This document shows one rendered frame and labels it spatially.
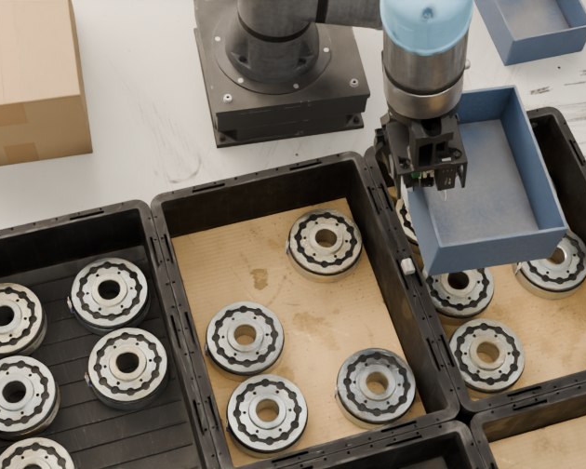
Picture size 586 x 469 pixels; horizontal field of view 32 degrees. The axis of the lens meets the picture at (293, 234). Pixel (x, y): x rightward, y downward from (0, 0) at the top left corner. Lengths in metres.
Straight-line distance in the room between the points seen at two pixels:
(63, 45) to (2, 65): 0.10
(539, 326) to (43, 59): 0.83
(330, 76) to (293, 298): 0.41
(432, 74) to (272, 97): 0.73
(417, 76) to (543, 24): 1.02
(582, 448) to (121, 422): 0.60
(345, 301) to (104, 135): 0.53
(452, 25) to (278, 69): 0.77
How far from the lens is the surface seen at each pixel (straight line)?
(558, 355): 1.44
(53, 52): 1.62
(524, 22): 1.92
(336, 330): 1.39
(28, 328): 1.38
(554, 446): 1.39
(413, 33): 0.87
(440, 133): 0.97
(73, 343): 1.40
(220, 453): 1.23
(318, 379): 1.37
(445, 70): 0.91
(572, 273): 1.47
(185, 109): 1.73
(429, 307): 1.32
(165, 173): 1.66
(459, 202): 1.23
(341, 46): 1.69
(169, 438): 1.34
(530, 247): 1.18
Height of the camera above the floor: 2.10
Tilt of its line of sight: 61 degrees down
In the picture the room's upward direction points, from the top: 6 degrees clockwise
